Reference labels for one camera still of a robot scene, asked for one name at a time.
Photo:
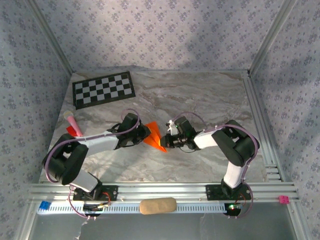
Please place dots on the tan oblong pad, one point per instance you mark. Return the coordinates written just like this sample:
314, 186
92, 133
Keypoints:
158, 205

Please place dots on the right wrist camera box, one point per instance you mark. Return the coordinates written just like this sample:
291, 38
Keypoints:
171, 127

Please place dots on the pink block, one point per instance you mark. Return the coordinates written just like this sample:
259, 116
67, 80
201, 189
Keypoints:
283, 199

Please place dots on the red block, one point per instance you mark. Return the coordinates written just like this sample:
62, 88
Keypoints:
71, 131

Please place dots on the right electronics board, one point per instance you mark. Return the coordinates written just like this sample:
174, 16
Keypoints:
232, 207

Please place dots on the aluminium side rail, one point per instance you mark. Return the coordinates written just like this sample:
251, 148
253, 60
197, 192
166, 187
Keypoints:
260, 112

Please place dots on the electronics board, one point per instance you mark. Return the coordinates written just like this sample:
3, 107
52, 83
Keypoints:
232, 207
96, 207

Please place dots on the blue block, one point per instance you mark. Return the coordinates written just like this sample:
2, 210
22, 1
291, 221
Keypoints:
45, 205

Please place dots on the left electronics board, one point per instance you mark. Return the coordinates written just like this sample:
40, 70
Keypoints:
96, 207

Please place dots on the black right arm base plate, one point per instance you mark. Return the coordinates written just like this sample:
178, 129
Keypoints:
212, 192

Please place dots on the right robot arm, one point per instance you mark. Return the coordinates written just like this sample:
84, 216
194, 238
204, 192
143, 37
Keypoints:
205, 140

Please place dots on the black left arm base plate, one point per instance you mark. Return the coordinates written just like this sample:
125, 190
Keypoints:
111, 193

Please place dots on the long aluminium base rail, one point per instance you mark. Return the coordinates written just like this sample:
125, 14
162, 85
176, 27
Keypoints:
162, 191

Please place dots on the aluminium frame post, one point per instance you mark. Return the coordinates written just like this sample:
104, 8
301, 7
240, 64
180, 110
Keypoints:
47, 37
272, 37

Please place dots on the black white checkerboard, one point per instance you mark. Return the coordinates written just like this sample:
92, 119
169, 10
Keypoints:
103, 90

